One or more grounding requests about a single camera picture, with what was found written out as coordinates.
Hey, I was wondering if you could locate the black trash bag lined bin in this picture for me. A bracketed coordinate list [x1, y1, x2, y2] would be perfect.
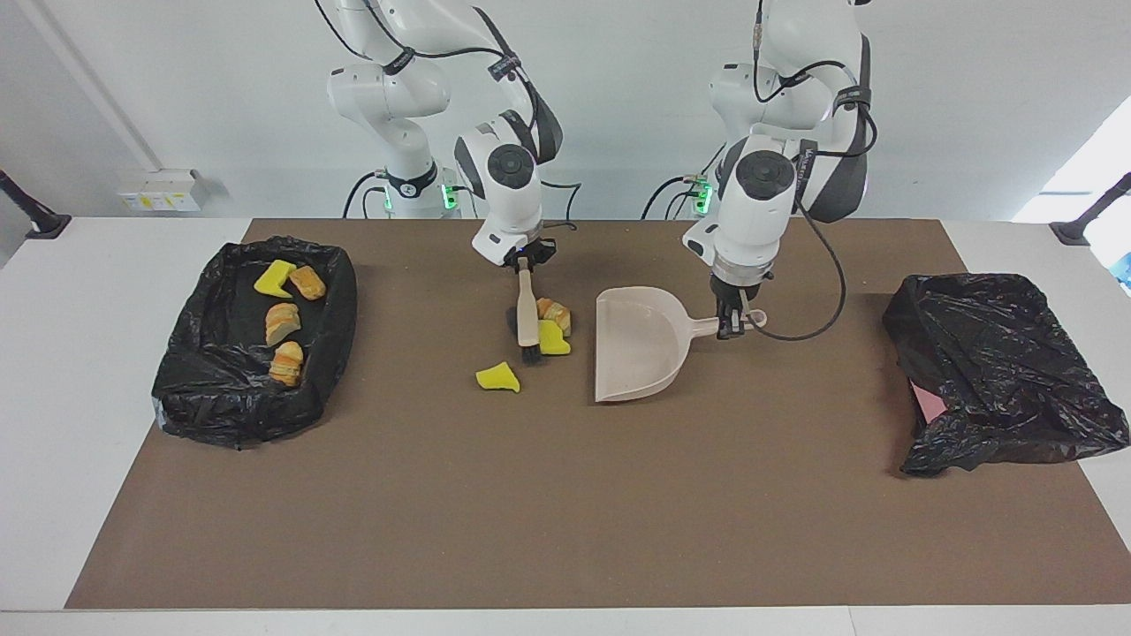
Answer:
[150, 235, 359, 451]

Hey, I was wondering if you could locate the black left base cable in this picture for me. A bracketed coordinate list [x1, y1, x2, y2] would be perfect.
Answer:
[642, 174, 712, 220]

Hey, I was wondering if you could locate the pink plastic bin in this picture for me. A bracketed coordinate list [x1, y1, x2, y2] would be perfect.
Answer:
[910, 380, 948, 427]

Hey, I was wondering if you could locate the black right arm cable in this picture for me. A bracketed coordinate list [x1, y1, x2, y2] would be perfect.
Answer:
[314, 0, 584, 232]

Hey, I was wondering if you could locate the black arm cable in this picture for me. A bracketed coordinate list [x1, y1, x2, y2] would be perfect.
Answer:
[314, 0, 584, 232]
[749, 0, 880, 344]

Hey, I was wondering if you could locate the black camera stand clamp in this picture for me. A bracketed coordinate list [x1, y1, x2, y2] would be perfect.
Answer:
[1050, 172, 1131, 246]
[0, 170, 72, 239]

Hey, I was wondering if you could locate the pale flaky croissant piece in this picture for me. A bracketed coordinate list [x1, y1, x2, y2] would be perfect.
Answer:
[265, 302, 302, 347]

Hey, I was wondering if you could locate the brown table mat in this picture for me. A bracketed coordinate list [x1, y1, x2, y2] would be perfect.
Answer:
[64, 218, 1131, 610]

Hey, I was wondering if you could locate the orange striped croissant piece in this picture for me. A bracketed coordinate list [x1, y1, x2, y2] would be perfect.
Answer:
[269, 341, 305, 388]
[536, 298, 573, 338]

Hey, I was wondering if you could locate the white wall cable duct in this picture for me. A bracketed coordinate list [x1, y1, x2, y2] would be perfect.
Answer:
[13, 0, 164, 173]

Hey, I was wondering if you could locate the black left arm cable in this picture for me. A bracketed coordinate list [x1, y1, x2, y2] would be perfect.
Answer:
[749, 0, 880, 344]

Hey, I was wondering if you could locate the black right base cable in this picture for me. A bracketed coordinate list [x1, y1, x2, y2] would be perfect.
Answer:
[343, 171, 383, 219]

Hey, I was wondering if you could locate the crumpled black trash bag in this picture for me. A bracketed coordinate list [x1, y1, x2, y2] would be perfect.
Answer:
[882, 272, 1131, 478]

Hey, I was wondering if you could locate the white wall socket box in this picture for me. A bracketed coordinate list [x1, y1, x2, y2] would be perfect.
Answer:
[118, 170, 210, 213]

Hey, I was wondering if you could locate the beige plastic dustpan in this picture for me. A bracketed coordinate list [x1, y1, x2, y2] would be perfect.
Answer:
[594, 286, 768, 404]

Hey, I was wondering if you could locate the green and yellow sponge piece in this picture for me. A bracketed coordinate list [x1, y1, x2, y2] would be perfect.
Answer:
[254, 259, 298, 298]

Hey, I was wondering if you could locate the black base cable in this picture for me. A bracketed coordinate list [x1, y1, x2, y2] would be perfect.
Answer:
[343, 171, 383, 219]
[642, 174, 712, 220]

